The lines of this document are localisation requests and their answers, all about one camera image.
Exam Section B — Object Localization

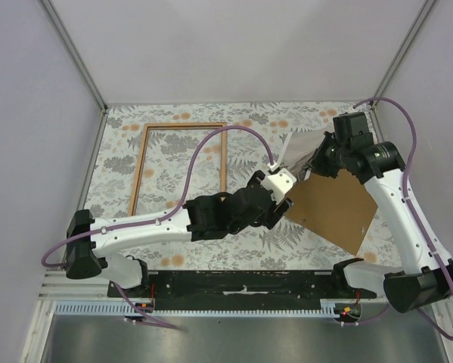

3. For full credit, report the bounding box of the brown cardboard backing board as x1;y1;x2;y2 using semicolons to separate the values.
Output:
285;169;377;255

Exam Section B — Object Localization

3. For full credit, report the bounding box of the white slotted cable duct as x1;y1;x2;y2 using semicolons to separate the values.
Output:
54;301;345;318

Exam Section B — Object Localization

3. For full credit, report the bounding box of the wooden picture frame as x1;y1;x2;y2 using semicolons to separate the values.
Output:
128;122;227;216

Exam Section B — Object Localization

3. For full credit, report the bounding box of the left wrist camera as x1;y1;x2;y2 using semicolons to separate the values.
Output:
260;168;297;203

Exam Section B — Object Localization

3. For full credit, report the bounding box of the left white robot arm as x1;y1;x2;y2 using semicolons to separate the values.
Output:
65;169;296;297

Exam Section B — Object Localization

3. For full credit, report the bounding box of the boardwalk landscape photo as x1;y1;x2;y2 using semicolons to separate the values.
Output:
278;129;324;182

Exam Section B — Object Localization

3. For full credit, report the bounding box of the floral patterned table mat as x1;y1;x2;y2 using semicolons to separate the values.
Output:
85;101;352;270

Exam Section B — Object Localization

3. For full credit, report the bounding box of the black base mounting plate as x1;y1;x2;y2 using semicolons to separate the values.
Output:
124;270;376;309

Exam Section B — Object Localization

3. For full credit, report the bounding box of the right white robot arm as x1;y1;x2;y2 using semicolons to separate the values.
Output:
309;112;453;313

